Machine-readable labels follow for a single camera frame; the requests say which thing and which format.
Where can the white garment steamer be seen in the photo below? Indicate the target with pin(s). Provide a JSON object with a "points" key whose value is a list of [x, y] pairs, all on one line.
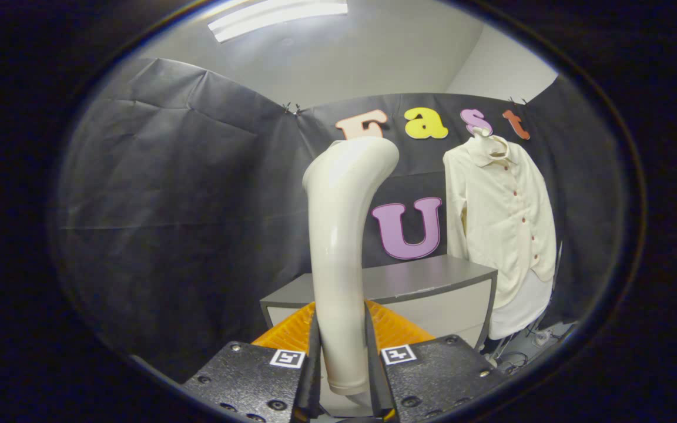
{"points": [[338, 247]]}

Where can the black backdrop cloth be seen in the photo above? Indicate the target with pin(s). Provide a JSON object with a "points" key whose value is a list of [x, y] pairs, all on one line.
{"points": [[185, 205]]}

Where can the ceiling light panel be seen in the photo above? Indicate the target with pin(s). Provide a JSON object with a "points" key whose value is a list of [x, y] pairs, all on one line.
{"points": [[277, 14]]}

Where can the white hanging cloth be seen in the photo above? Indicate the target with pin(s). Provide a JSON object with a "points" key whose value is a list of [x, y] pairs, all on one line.
{"points": [[520, 311]]}

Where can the cream button-up shirt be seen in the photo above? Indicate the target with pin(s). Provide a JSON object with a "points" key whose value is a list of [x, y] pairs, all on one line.
{"points": [[497, 217]]}

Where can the thin metal stand pole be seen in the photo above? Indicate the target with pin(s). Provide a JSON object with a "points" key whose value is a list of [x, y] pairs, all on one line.
{"points": [[557, 270]]}

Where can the grey cabinet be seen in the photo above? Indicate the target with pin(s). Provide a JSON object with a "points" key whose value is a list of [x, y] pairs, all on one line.
{"points": [[426, 276]]}

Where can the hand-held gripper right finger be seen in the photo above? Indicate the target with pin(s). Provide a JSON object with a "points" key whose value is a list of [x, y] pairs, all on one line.
{"points": [[376, 385]]}

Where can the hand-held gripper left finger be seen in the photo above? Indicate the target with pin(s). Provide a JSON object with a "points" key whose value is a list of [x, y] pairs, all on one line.
{"points": [[312, 382]]}

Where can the white clothes hanger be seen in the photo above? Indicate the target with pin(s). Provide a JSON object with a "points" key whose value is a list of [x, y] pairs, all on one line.
{"points": [[482, 140]]}

